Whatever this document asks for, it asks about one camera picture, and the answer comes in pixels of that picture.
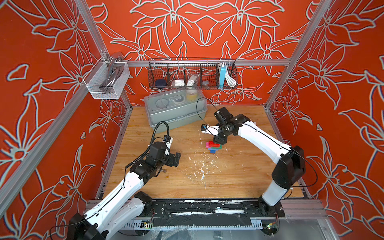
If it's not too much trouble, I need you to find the green long lego brick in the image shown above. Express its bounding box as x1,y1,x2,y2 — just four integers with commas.
209,146,222,151

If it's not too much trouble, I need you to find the red long lego brick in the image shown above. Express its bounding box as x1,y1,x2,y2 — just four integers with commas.
208,141,221,148

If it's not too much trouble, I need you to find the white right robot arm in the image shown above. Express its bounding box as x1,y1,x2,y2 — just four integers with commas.
207,107,306,216

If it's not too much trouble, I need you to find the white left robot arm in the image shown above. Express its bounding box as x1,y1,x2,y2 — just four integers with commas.
67,142,181,240

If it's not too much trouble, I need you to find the grey green plastic toolbox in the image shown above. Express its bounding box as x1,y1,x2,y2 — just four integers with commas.
144,90,208,129

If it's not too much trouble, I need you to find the yellow tape roll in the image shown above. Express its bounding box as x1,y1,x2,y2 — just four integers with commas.
186,90,198,102

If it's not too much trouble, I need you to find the light blue box in basket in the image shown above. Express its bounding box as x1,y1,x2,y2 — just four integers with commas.
218,63,227,89

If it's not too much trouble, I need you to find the clear bag in basket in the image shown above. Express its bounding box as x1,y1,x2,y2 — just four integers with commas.
187,74,199,89

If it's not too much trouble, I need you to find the white box in basket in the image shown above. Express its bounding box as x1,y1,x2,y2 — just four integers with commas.
172,79,185,87

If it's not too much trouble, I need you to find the dark round tin in basket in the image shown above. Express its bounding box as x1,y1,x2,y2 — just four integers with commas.
155,79,167,89

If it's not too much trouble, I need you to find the metal tool in bin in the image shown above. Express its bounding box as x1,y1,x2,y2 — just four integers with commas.
100,55,124,93

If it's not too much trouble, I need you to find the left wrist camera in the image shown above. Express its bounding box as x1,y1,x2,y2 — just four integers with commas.
163,135,173,156

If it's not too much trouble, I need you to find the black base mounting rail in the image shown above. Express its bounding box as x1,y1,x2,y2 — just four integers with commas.
140,199,285,228

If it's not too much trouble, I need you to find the white cable in basket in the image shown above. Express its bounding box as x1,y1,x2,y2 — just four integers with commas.
224,67,236,87

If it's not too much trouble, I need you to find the black wire wall basket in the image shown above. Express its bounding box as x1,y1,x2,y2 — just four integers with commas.
148,58,238,90

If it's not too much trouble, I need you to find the white slotted cable duct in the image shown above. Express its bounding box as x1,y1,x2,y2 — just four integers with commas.
119,218,263,231

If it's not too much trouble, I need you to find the clear plastic wall bin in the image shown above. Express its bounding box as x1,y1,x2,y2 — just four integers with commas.
83,58,130,100

